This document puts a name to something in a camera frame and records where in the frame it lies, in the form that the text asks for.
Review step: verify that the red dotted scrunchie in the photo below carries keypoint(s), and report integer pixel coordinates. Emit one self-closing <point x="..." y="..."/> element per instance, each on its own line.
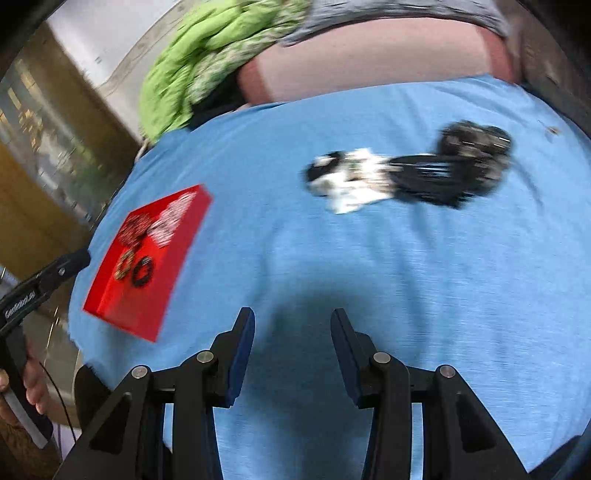
<point x="134" y="230"/>

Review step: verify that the white cherry print scrunchie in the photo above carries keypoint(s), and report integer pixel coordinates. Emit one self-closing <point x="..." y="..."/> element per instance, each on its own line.
<point x="353" y="184"/>

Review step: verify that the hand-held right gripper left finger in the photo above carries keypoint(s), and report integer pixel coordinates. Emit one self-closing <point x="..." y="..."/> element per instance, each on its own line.
<point x="243" y="357"/>

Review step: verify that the small brown scrap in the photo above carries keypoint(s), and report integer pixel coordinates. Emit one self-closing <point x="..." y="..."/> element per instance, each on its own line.
<point x="551" y="131"/>

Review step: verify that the plain green cloth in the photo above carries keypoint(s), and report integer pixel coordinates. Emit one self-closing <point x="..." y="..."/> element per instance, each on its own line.
<point x="171" y="78"/>

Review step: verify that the glass front wooden cabinet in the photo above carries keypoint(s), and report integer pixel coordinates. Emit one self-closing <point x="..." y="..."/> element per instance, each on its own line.
<point x="37" y="120"/>

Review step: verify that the pink cushion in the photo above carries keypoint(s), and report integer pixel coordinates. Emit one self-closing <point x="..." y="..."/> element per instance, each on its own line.
<point x="369" y="64"/>

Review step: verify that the red plaid scrunchie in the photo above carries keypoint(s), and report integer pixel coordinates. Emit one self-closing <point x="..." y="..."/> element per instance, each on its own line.
<point x="178" y="210"/>

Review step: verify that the black hair claw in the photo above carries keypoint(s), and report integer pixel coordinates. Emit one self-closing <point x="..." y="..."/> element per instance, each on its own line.
<point x="429" y="184"/>

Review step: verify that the person's left hand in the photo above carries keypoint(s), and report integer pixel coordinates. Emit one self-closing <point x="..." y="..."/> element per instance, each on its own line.
<point x="37" y="385"/>

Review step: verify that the green patterned cloth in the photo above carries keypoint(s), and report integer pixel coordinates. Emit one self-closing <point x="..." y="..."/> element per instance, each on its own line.
<point x="231" y="60"/>

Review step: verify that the grey black sheer scrunchie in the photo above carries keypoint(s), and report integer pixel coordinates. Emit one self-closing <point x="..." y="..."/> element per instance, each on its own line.
<point x="475" y="147"/>

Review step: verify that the blue cloth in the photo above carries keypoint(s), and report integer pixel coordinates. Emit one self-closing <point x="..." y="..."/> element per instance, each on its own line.
<point x="300" y="258"/>

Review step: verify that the red tray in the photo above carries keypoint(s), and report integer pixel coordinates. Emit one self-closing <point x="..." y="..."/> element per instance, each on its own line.
<point x="159" y="281"/>

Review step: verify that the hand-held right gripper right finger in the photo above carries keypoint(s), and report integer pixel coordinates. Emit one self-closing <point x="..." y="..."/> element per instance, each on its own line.
<point x="344" y="357"/>

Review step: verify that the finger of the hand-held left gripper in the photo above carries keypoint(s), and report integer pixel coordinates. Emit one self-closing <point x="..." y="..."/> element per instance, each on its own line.
<point x="62" y="270"/>

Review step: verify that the beige woven cloth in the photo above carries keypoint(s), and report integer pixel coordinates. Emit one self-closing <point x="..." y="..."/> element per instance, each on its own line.
<point x="144" y="146"/>

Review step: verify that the grey quilted cloth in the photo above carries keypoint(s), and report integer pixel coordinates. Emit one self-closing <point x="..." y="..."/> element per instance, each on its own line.
<point x="392" y="14"/>

